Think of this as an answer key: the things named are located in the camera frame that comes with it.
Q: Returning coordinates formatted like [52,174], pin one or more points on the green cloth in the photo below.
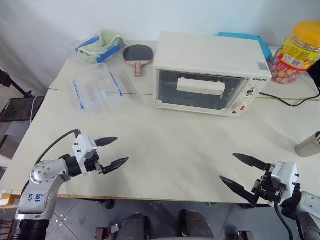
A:
[108,37]

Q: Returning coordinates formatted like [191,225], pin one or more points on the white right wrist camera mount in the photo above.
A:
[285,175]

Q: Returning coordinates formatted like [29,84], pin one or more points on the black mesh shelf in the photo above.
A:
[17,108]

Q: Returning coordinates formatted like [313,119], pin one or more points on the candy jar yellow lid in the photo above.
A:
[297,52]

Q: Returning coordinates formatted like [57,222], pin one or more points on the yellow cardboard box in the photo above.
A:
[7,200]

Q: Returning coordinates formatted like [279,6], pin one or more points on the black box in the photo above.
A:
[315,72]

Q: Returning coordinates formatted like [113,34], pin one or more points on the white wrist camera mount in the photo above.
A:
[83,147]
[285,175]

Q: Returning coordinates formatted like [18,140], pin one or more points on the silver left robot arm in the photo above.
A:
[47,172]

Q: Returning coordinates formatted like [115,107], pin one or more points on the empty clear box blue clips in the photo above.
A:
[97,90]

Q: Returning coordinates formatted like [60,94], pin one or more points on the flat blue box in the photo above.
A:
[262,42]

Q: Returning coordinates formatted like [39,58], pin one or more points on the clear box with blue clips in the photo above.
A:
[110,50]

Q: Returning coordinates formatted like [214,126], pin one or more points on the black tripod stand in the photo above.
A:
[10,81]

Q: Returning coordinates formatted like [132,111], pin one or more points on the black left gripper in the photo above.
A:
[92,162]

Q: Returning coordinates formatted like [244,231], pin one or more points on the white toaster oven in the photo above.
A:
[207,52]

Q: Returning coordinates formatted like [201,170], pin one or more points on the dark rounded shape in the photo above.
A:
[133,226]
[197,225]

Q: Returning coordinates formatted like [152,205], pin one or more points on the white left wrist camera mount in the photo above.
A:
[83,147]

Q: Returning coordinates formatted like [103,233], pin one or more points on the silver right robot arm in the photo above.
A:
[308,207]

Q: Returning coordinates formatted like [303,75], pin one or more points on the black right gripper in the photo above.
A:
[266,187]

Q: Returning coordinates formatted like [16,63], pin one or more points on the grey cylinder cup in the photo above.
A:
[307,147]

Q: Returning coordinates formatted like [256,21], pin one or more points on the black table tennis paddle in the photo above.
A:
[138,53]

